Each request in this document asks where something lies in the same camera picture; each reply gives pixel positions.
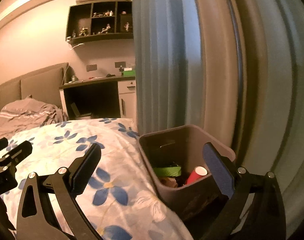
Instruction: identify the red paper cup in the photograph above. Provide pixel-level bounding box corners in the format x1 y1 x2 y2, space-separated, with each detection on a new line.
186 166 208 185

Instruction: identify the green foam roll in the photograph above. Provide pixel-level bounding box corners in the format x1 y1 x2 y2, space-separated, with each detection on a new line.
153 165 182 177

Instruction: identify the red white snack bag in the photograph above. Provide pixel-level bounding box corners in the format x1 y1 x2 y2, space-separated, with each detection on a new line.
159 177 178 188

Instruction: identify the brown trash bin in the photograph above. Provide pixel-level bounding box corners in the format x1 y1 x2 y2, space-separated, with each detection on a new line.
138 125 236 221

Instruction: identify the grey striped blanket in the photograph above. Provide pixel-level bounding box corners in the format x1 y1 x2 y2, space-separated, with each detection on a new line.
0 97 68 139

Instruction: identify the floral bed sheet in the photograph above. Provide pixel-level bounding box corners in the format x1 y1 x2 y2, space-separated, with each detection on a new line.
0 118 191 239

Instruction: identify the grey upholstered headboard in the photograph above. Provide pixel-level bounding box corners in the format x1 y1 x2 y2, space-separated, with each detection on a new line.
0 62 69 111

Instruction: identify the small white bin under desk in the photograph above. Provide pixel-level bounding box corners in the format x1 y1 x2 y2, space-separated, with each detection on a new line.
70 102 93 120

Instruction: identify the dark desk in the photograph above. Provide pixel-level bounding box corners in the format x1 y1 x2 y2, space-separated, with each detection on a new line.
60 76 135 120

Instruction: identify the white drawer cabinet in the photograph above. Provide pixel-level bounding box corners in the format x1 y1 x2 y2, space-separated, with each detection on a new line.
118 80 136 119

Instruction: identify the green box on desk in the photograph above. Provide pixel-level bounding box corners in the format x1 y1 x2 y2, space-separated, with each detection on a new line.
123 68 136 76

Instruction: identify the blue curtain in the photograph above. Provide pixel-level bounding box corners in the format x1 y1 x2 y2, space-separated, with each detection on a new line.
132 0 205 134

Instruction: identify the beige curtain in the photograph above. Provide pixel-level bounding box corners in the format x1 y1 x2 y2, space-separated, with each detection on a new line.
196 0 304 239

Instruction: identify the dark wall shelf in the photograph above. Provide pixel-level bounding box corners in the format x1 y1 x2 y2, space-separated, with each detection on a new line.
66 1 133 46

